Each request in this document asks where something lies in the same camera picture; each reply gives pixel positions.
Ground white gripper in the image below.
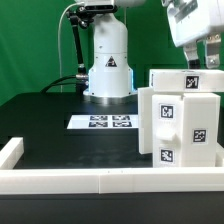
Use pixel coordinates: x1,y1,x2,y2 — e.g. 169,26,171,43
161,0,224,69

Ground white cabinet top block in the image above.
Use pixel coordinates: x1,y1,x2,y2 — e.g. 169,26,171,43
149,69,224,92

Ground white cabinet body box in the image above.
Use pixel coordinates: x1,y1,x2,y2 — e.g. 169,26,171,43
138,88,220,167

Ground white door panel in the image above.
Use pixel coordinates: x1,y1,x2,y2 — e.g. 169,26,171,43
152,94,183,168

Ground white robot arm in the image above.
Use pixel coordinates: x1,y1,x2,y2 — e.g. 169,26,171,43
81,0,224,104

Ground white U-shaped fence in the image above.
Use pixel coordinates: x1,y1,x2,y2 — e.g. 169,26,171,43
0,137,224,195

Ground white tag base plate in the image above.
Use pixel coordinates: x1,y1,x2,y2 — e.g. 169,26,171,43
67,115,138,129

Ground white cable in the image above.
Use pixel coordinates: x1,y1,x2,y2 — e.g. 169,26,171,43
57,1,84,94

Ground black cable bundle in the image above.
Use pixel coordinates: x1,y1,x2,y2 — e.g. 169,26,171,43
40,75,90,94

